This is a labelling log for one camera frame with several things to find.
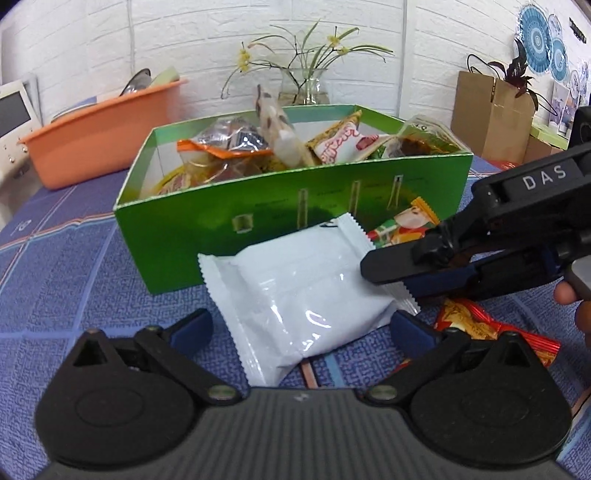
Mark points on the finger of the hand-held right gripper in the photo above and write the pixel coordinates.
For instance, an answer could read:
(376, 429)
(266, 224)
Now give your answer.
(392, 266)
(443, 282)

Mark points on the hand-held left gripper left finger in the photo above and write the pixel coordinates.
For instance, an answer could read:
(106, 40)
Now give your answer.
(193, 324)

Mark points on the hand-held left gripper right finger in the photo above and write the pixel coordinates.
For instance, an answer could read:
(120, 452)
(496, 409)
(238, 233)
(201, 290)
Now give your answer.
(412, 333)

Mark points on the green cardboard box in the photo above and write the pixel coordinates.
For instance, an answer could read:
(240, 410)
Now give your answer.
(207, 230)

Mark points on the white plastic packet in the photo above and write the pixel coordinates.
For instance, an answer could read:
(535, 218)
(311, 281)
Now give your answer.
(300, 295)

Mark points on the person's right hand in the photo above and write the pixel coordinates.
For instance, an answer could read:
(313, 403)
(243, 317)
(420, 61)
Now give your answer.
(579, 314)

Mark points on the cartoon print snack packet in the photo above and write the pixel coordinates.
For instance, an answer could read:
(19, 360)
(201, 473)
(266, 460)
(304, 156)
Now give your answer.
(406, 226)

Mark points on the pale green box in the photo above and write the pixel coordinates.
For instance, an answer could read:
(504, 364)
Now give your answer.
(549, 136)

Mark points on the brown paper bag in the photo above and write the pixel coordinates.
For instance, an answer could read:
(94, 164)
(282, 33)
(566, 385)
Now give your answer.
(489, 115)

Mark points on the clear packet with brown snack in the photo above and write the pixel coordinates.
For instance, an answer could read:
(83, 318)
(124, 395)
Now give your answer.
(425, 138)

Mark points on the yellow and red snack packet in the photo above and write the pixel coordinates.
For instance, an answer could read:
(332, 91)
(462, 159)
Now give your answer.
(344, 143)

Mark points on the purple leafed plant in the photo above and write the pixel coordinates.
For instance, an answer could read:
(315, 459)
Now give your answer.
(519, 76)

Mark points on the beige spotted snack packet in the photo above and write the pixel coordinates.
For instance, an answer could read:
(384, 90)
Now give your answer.
(279, 129)

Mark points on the clear packet with brown pastry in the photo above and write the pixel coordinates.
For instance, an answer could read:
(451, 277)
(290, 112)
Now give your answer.
(235, 136)

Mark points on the glass vase with flowering plant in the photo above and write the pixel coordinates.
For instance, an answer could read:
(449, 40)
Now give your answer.
(307, 85)

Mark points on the orange plastic basin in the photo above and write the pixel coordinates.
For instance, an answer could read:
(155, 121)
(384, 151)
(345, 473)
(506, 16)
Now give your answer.
(97, 134)

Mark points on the metal ladle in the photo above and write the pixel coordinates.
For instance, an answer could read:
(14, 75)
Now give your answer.
(136, 82)

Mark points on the white appliance with screen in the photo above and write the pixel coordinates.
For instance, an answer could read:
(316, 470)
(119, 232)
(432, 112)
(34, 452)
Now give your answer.
(14, 138)

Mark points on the blue patterned wall plates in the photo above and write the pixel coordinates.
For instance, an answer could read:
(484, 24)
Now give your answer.
(538, 39)

